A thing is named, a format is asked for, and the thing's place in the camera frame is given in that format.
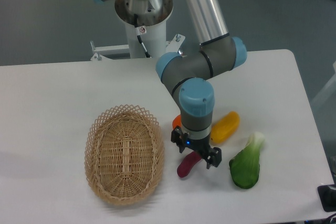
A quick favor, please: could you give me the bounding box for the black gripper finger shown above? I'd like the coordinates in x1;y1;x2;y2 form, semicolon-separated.
171;126;188;153
199;146;222;169

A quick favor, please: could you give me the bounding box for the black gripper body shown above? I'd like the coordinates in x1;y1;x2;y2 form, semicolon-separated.
181;126;211;157

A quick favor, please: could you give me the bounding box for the purple sweet potato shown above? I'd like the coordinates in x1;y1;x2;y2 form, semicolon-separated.
176;152;202;178

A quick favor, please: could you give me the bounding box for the white metal base bracket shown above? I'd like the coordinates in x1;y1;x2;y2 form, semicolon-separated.
90;34;186;61

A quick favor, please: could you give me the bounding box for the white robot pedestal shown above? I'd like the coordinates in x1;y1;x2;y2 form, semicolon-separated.
124;21;166;59

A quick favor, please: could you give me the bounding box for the black device at edge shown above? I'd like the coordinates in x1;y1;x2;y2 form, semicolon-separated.
317;185;335;212

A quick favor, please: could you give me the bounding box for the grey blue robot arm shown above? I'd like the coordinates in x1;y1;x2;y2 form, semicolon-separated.
95;0;247;167

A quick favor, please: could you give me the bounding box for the yellow mango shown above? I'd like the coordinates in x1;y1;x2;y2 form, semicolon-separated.
211;111;240;144

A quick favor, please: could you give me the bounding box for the woven wicker basket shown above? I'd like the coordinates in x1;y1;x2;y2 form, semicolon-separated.
84;104;164;206

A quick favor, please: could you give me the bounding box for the green bok choy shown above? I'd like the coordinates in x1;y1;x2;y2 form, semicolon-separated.
229;132;265;189

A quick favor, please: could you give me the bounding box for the orange tangerine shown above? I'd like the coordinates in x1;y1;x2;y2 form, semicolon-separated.
172;115;182;129

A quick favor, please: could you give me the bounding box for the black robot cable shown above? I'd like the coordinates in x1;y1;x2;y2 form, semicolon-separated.
133;14;151;59

